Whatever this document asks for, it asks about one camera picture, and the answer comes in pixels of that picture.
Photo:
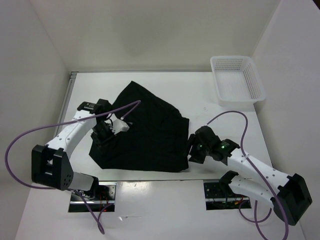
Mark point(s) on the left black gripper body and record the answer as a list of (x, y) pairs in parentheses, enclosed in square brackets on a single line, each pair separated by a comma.
[(101, 134)]

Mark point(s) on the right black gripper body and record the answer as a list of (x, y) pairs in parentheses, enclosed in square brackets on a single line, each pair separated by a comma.
[(201, 151)]

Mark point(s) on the black shorts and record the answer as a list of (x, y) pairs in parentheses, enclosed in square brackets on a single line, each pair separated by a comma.
[(156, 140)]

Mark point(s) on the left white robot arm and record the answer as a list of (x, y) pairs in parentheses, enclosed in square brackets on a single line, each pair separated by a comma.
[(50, 163)]

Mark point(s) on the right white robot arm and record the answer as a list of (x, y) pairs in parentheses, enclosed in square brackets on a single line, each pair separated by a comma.
[(288, 196)]

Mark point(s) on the white perforated plastic basket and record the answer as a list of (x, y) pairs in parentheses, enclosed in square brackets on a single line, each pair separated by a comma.
[(237, 81)]

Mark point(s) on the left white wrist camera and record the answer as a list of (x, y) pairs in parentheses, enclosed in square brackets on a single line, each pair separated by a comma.
[(119, 126)]

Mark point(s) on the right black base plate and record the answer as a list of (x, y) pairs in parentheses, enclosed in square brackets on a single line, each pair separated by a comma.
[(217, 198)]

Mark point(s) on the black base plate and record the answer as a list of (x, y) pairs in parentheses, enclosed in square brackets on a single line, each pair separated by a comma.
[(104, 201), (217, 198)]

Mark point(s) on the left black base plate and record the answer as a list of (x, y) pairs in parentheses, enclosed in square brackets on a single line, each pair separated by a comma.
[(104, 201)]

